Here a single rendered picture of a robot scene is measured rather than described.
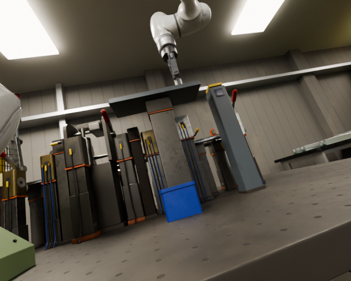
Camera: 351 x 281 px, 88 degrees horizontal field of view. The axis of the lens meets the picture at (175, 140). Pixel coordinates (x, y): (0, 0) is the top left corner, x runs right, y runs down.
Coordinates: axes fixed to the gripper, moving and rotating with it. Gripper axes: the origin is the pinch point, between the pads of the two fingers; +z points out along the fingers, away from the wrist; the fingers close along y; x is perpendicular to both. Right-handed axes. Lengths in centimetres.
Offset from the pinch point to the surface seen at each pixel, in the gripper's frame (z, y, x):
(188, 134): 19.4, 10.0, 2.0
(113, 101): 4.9, -12.0, 26.9
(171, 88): 4.9, -9.0, 4.2
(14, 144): 2, 4, 82
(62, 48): -182, 125, 125
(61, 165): 20, 0, 57
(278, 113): -48, 283, -206
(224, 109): 17.1, -3.0, -14.2
